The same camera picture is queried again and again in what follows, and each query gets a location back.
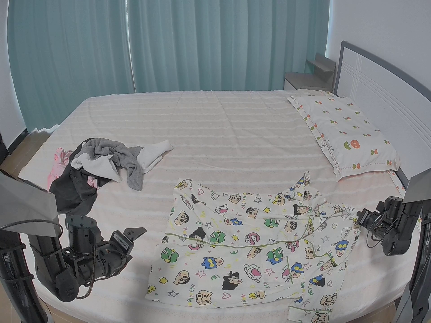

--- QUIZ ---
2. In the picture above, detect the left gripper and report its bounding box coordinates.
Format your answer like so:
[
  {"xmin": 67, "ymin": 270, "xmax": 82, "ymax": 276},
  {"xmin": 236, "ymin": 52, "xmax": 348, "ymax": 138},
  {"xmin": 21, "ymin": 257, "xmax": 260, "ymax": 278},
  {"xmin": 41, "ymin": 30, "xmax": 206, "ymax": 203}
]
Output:
[{"xmin": 91, "ymin": 226, "xmax": 147, "ymax": 279}]

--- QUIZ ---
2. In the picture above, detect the bed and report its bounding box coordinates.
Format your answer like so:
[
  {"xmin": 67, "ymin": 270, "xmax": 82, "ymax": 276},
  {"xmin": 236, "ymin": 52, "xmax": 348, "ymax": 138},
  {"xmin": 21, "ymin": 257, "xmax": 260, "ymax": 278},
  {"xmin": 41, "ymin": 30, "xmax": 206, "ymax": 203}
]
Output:
[{"xmin": 0, "ymin": 41, "xmax": 431, "ymax": 323}]

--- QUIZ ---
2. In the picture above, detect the white printed pillow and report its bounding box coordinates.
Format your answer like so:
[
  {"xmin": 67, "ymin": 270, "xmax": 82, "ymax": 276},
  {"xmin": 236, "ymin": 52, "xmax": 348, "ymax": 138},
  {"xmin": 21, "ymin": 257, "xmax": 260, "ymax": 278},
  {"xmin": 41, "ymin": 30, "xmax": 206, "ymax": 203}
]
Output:
[{"xmin": 287, "ymin": 89, "xmax": 402, "ymax": 183}]

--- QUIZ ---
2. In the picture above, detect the grey bedside table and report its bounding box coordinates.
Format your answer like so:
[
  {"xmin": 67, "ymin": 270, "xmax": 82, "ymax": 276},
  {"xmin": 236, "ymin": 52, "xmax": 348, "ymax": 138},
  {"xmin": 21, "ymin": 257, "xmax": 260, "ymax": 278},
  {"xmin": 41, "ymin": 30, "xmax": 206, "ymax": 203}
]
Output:
[{"xmin": 284, "ymin": 52, "xmax": 337, "ymax": 92}]

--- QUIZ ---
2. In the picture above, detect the white printed pyjama top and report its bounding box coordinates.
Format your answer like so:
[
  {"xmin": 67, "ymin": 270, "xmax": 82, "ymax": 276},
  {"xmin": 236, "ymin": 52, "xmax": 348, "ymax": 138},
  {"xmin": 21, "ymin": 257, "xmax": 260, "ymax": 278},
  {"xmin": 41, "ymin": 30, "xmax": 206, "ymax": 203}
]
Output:
[{"xmin": 145, "ymin": 171, "xmax": 361, "ymax": 323}]

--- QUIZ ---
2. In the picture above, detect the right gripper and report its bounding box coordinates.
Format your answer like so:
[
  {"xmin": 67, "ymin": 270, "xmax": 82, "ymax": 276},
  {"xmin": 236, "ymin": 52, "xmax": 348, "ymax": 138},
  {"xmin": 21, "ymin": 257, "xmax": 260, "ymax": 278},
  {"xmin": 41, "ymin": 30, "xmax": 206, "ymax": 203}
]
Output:
[{"xmin": 357, "ymin": 208, "xmax": 384, "ymax": 229}]

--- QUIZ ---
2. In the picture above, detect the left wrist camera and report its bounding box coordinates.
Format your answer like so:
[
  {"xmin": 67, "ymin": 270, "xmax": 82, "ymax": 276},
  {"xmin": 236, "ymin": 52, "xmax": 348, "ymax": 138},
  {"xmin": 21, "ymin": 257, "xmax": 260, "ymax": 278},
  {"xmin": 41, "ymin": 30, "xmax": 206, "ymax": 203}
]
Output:
[{"xmin": 112, "ymin": 231, "xmax": 134, "ymax": 253}]

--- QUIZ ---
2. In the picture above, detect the pile of clothes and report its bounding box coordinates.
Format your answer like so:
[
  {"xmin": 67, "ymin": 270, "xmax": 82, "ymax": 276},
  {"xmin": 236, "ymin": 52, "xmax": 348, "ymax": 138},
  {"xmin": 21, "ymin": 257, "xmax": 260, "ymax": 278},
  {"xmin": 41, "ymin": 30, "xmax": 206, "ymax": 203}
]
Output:
[{"xmin": 47, "ymin": 138, "xmax": 174, "ymax": 216}]

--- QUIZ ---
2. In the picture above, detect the blue-green curtain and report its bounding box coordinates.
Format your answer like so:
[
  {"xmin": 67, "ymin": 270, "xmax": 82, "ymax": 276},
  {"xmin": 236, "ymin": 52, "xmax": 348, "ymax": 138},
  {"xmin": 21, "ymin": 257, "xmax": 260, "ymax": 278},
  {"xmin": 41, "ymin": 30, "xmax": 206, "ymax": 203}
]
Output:
[
  {"xmin": 126, "ymin": 0, "xmax": 332, "ymax": 92},
  {"xmin": 7, "ymin": 0, "xmax": 135, "ymax": 132}
]

